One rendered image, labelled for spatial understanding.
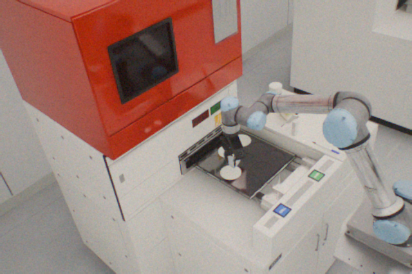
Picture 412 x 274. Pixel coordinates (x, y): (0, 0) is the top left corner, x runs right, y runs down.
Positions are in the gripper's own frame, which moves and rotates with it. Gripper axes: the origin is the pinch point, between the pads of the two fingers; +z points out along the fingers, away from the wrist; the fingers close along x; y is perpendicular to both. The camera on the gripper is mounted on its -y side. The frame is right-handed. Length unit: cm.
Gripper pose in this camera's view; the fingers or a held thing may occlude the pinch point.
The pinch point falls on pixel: (234, 166)
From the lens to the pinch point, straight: 190.7
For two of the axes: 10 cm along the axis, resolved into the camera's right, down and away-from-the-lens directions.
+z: 0.8, 7.8, 6.2
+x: -9.5, 2.6, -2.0
